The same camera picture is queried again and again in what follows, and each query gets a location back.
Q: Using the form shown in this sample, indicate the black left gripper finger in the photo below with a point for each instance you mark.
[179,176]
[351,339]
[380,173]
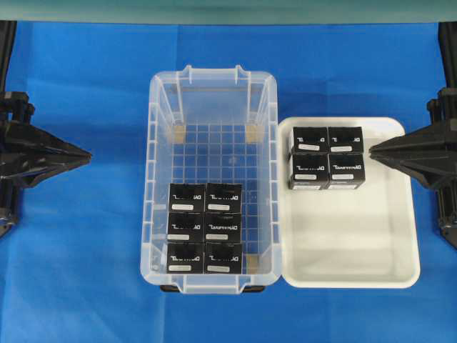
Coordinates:
[22,137]
[34,171]

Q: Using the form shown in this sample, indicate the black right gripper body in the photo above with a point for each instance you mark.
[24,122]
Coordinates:
[443,108]

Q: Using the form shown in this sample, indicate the white plastic tray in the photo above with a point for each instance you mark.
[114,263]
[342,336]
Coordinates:
[362,238]

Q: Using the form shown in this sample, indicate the blue table cloth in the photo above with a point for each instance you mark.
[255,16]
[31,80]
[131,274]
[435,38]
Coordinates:
[70,268]

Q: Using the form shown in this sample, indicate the clear plastic storage case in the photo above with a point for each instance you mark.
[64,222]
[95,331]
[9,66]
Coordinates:
[213,126]

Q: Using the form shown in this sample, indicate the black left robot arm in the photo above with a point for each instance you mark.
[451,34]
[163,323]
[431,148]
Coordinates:
[29,155]

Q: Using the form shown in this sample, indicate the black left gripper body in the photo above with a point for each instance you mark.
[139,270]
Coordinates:
[16,113]

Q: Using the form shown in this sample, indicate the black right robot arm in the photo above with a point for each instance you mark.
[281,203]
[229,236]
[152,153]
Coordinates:
[446,195]

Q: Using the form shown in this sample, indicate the black case latch handle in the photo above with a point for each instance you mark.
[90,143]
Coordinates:
[213,290]

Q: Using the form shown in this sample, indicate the black box in case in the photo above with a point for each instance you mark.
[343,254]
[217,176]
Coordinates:
[222,227]
[187,197]
[223,258]
[224,198]
[185,227]
[185,258]

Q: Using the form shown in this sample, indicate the black box on tray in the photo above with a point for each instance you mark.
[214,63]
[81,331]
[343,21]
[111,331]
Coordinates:
[346,171]
[309,140]
[345,140]
[308,172]

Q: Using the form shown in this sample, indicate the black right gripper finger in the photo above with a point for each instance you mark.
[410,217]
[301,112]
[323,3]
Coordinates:
[435,137]
[431,171]

